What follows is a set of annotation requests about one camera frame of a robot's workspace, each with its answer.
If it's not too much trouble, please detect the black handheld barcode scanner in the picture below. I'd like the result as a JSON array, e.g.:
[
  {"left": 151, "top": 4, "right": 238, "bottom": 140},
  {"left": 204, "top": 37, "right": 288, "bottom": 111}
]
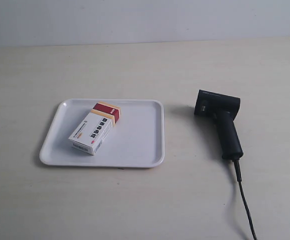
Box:
[{"left": 194, "top": 89, "right": 244, "bottom": 161}]

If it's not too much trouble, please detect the white red medicine box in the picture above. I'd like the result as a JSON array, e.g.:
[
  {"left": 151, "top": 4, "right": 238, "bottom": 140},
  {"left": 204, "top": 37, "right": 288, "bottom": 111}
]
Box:
[{"left": 68, "top": 101, "right": 121, "bottom": 156}]

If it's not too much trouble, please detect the white square plastic tray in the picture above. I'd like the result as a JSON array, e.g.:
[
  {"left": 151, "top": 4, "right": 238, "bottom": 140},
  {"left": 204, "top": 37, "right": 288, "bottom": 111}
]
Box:
[{"left": 39, "top": 98, "right": 165, "bottom": 168}]

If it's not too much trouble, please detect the black scanner cable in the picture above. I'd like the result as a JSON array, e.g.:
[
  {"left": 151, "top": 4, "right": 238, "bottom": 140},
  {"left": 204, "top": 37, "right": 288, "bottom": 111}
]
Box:
[{"left": 231, "top": 157, "right": 259, "bottom": 240}]

